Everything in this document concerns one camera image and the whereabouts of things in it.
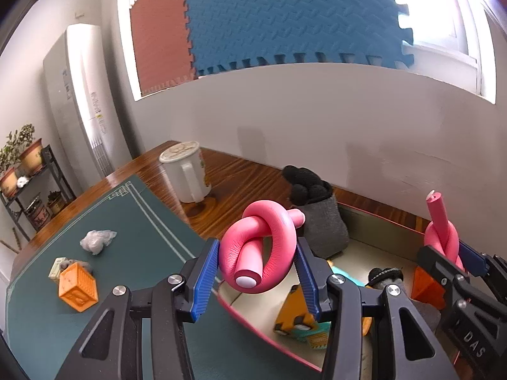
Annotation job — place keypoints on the window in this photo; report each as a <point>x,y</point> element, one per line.
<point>443,27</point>

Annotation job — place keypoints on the teal orange toy bus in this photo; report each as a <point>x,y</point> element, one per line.
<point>295,316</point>

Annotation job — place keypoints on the red foam puzzle mat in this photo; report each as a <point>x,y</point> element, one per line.
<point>162,39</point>

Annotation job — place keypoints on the pink knotted foam tube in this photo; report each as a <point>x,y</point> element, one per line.
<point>439,237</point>
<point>273,237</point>

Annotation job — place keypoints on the green table mat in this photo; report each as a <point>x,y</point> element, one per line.
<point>130,245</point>

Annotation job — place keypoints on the potted plant small clay pot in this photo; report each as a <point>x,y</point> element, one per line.
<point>8,178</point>

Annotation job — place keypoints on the white standing air conditioner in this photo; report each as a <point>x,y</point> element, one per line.
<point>83,99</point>

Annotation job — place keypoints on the white lidded mug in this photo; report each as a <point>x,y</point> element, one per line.
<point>186,178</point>

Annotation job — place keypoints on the small yellow green carton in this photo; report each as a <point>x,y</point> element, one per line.
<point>55,271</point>

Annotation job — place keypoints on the black metal plant rack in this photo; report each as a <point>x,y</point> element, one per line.
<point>55,168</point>

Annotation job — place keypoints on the crumpled clear plastic bag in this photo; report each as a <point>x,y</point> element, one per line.
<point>95,241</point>

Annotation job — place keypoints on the blue foam puzzle mat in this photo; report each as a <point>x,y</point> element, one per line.
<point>285,16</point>

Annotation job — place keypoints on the red tin box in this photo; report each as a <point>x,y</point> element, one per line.
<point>368,249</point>

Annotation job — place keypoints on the bamboo stick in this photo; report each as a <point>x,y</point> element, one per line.
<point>10,241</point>

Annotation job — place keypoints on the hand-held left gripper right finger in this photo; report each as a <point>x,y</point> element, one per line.
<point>307,285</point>

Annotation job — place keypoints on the brown ceramic jar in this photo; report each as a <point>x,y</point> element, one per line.
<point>37,215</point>

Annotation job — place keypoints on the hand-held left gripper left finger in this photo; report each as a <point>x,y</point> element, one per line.
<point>204,281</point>

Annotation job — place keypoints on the orange embossed toy cube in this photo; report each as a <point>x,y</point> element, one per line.
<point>77,289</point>
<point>424,289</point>

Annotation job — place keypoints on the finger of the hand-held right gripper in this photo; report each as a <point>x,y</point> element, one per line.
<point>473,259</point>
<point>433,262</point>

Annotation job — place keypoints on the small succulent pot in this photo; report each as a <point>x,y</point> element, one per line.
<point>55,204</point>

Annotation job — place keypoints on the potted plant large clay pot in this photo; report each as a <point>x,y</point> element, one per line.
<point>31,158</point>

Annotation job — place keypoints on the small white ornament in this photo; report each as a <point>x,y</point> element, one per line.
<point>22,182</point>

